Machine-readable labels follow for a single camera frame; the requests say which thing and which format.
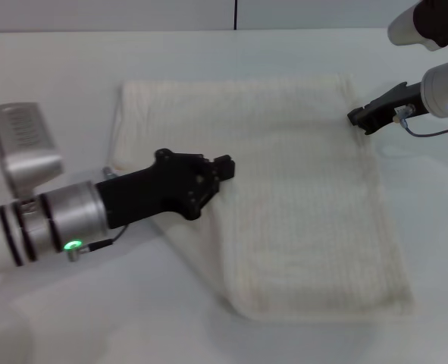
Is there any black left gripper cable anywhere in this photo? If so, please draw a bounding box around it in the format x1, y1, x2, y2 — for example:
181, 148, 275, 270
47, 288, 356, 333
67, 222, 130, 262

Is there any white ribbed towel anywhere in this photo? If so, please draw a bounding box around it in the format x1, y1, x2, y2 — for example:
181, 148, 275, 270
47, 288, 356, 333
111, 73, 415, 323

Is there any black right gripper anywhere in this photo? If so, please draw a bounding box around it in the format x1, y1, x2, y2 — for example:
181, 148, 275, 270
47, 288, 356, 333
346, 80, 428, 136

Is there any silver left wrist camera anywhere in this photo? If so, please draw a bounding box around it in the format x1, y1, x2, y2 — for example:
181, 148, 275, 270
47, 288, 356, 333
0, 102, 65, 200

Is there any grey right gripper cable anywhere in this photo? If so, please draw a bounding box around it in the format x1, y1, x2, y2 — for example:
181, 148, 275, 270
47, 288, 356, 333
395, 105, 448, 137

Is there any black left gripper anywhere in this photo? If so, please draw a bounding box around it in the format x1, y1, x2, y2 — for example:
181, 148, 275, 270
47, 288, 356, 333
94, 148, 237, 231

